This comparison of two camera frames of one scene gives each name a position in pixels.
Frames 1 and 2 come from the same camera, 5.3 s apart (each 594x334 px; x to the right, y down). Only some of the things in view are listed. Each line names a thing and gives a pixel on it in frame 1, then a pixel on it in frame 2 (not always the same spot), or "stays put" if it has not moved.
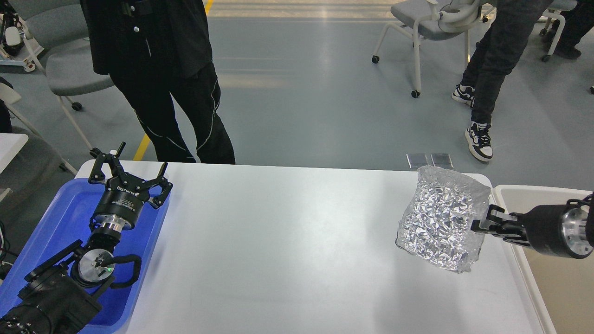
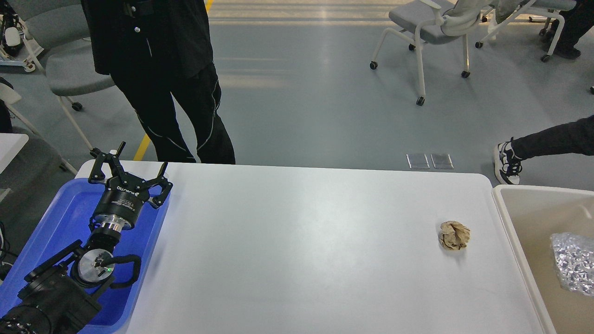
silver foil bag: [435, 223] → [574, 256]
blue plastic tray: [67, 217] stays put
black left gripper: [121, 201] stays put
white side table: [10, 144] stays put
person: [512, 23] → [575, 137]
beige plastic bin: [560, 288] stays put
